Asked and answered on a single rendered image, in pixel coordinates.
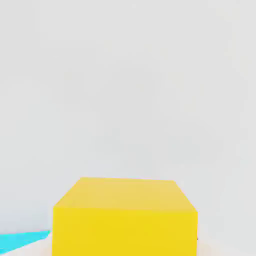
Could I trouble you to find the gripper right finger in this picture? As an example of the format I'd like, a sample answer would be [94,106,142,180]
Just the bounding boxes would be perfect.
[197,237,219,256]

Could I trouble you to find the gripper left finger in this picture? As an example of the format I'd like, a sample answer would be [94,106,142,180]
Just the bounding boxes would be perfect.
[0,232,53,256]

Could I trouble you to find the small yellow cube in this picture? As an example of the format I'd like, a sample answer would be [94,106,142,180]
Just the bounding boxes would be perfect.
[51,176,199,256]

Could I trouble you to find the large cyan box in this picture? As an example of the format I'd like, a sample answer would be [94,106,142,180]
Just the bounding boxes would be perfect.
[0,230,52,255]

